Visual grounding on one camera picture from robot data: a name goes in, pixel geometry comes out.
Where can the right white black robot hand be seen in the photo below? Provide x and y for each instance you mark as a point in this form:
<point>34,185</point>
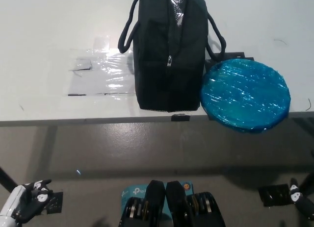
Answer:
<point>298,197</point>

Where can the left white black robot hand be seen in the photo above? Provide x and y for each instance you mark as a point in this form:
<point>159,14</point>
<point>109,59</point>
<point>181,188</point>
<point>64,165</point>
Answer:
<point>18,200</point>

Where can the blue stack of plates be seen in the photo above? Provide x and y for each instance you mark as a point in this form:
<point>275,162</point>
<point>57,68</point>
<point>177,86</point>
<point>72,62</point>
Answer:
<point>245,94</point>

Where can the black table leg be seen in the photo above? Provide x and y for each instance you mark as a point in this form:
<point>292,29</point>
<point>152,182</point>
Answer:
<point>6,178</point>

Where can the black floor tape square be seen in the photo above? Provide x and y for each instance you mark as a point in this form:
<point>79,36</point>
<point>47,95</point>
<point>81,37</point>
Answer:
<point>56,202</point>
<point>272,195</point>

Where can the teal tp-link box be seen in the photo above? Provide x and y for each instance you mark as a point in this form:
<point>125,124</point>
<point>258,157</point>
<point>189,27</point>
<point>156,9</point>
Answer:
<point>132,191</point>

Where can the small black tape piece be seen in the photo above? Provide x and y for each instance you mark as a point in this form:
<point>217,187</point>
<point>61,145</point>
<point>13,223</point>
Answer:
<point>180,117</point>

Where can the grey tape patch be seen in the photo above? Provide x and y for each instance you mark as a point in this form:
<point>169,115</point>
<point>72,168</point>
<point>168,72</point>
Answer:
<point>81,63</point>

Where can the clear plastic sheet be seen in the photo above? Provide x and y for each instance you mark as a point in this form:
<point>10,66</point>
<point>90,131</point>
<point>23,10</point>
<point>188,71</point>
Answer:
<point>110,72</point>

